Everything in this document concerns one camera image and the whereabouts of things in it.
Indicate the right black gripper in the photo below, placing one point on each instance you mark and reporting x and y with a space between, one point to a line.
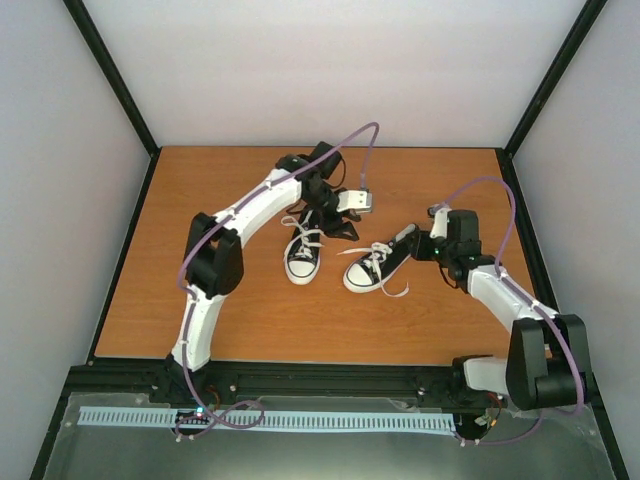
419 250

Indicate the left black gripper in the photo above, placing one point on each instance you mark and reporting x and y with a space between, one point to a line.
335 227

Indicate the white shoelace of sneaker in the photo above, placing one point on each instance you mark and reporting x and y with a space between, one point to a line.
305 242
375 265

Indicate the black sneaker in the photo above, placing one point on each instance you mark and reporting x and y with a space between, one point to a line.
375 265
301 273

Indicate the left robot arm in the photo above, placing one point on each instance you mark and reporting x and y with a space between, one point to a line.
213 264

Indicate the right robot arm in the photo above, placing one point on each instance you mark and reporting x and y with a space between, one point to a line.
548 363

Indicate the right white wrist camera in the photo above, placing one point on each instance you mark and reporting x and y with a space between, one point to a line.
439 214

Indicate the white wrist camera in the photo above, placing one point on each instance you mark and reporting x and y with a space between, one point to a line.
355 201
439 214

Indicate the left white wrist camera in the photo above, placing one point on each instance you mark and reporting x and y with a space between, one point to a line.
355 201

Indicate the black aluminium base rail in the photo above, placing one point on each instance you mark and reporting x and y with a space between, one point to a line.
230 382

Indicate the left black frame post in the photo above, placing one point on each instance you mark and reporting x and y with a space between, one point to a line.
100 52

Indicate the black frame post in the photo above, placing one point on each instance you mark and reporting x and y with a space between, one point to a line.
100 52
571 44

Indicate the right black frame post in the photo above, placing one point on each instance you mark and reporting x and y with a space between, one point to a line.
571 44

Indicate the white slotted cable duct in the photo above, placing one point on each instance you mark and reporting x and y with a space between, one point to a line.
271 421

